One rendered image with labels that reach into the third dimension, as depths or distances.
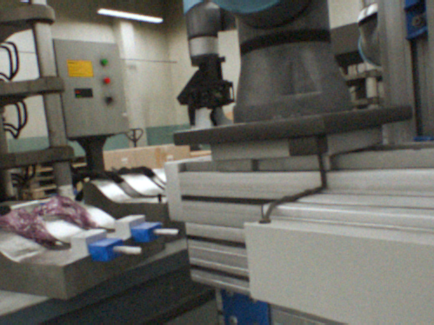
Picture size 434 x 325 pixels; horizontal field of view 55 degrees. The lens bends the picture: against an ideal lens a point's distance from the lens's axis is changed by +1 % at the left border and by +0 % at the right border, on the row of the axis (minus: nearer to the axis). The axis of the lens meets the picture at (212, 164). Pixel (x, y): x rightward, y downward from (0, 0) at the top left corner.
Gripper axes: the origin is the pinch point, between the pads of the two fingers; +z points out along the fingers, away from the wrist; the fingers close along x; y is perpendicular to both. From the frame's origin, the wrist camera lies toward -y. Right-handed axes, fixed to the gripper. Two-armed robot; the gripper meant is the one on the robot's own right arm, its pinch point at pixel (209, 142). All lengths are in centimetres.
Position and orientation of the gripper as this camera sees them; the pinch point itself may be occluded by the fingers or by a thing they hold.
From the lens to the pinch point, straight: 103.6
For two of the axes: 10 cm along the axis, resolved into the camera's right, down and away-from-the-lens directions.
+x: 7.2, -1.4, 6.8
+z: 1.1, 9.9, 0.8
